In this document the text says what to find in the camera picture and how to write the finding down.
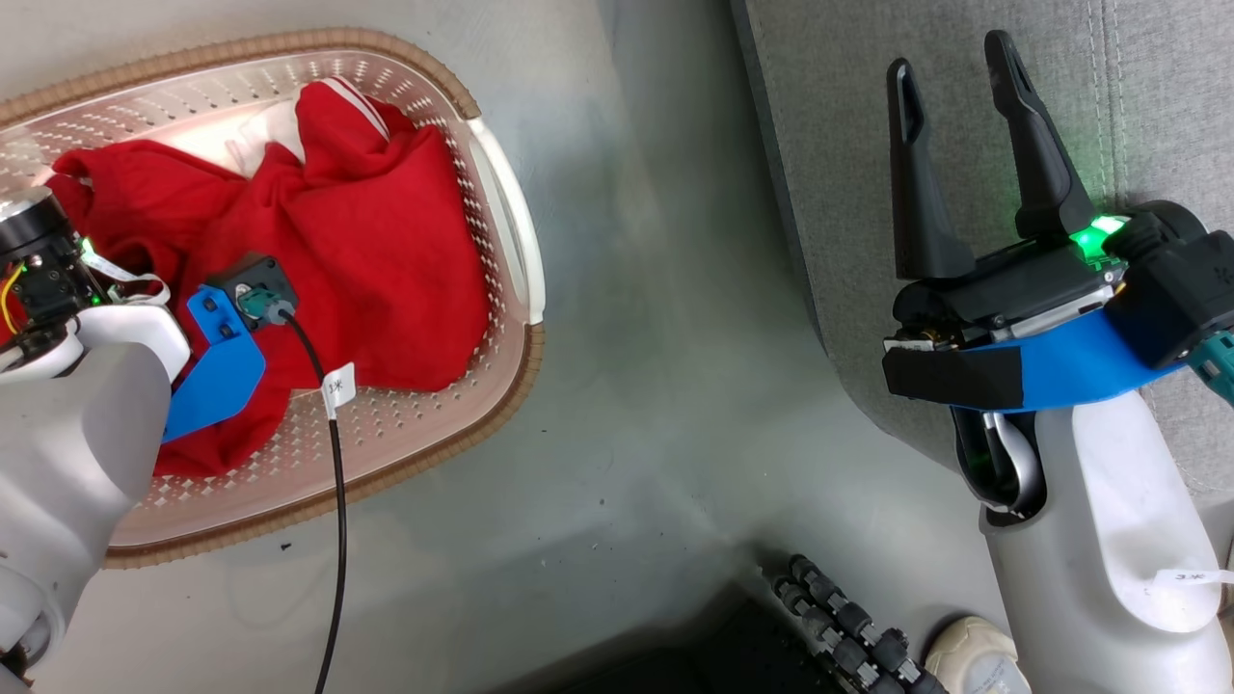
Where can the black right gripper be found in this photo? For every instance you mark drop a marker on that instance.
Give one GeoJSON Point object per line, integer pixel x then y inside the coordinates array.
{"type": "Point", "coordinates": [1012, 289]}

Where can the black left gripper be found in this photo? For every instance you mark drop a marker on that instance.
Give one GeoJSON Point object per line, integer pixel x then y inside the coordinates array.
{"type": "Point", "coordinates": [39, 270]}

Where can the red sweatshirt garment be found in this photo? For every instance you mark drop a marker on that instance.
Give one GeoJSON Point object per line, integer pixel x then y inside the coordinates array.
{"type": "Point", "coordinates": [386, 270]}

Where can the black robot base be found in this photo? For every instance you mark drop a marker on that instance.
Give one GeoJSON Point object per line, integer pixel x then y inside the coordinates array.
{"type": "Point", "coordinates": [694, 655]}

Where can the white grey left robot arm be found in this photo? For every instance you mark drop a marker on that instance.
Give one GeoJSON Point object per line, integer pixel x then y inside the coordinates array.
{"type": "Point", "coordinates": [67, 443]}

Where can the white tag on right arm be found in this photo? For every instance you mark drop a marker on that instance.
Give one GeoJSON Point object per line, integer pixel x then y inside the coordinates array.
{"type": "Point", "coordinates": [1191, 577]}

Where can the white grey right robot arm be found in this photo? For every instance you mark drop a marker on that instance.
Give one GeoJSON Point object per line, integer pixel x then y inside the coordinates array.
{"type": "Point", "coordinates": [1099, 540]}

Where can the perforated pink laundry basket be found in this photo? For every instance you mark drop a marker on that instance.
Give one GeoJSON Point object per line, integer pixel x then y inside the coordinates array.
{"type": "Point", "coordinates": [405, 434]}

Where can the grey fabric sofa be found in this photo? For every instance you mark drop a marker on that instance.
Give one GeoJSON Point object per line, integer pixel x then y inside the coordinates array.
{"type": "Point", "coordinates": [848, 145]}

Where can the white garment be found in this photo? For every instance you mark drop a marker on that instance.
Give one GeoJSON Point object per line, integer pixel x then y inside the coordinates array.
{"type": "Point", "coordinates": [217, 135]}

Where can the white rounded object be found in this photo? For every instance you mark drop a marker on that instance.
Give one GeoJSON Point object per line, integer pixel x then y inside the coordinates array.
{"type": "Point", "coordinates": [979, 660]}

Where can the blue left camera bracket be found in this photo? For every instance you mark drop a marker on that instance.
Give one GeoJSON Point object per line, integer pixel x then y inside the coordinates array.
{"type": "Point", "coordinates": [220, 376]}

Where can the blue camera bracket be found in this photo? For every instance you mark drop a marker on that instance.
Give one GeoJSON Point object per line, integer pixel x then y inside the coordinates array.
{"type": "Point", "coordinates": [1070, 371]}
{"type": "Point", "coordinates": [220, 376]}

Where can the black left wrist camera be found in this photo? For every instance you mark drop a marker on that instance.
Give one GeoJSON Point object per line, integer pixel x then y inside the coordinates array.
{"type": "Point", "coordinates": [253, 281]}

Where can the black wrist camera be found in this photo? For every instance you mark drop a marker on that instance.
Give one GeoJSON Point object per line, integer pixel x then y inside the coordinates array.
{"type": "Point", "coordinates": [253, 281]}
{"type": "Point", "coordinates": [1176, 284]}

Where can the blue right camera bracket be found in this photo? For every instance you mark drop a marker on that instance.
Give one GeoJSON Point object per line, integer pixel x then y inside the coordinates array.
{"type": "Point", "coordinates": [1070, 371]}

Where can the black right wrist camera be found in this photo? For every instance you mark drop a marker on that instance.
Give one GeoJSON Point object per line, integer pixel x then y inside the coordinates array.
{"type": "Point", "coordinates": [1176, 284]}

